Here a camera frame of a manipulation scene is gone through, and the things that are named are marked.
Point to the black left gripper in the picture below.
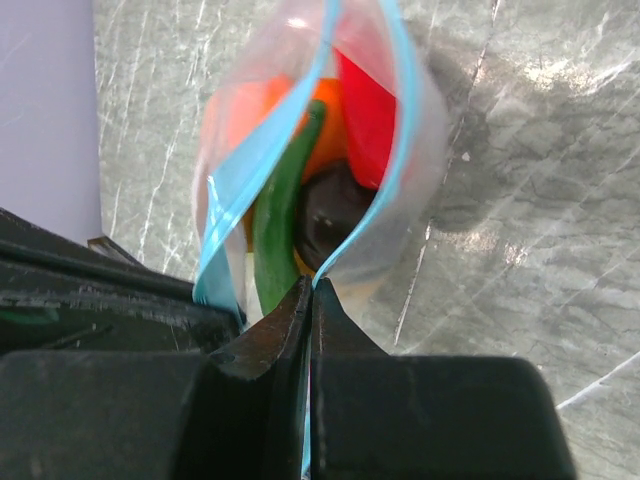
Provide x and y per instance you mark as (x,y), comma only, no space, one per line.
(59,295)

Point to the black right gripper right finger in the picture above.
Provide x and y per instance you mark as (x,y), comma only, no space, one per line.
(381,416)

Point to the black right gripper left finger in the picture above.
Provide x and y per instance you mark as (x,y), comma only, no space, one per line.
(237,413)

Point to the green toy cucumber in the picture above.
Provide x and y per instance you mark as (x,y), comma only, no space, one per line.
(275,268)

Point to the dark purple toy mangosteen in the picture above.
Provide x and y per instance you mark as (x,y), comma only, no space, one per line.
(330,205)

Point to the orange toy tangerine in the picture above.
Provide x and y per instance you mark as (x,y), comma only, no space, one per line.
(332,142)
(233,112)

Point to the clear zip top bag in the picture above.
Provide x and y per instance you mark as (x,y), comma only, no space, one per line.
(300,40)

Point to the red toy chili pepper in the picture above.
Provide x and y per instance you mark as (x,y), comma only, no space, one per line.
(369,112)

